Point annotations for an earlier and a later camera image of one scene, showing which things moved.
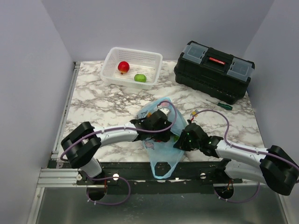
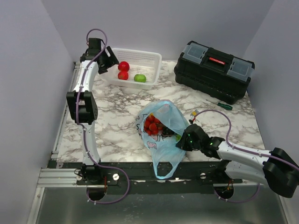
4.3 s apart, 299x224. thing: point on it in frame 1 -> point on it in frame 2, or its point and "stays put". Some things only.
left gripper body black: [160, 136] -> [106, 64]
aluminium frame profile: [59, 178] stays put
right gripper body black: [187, 144] stays put
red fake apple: [123, 66] stays put
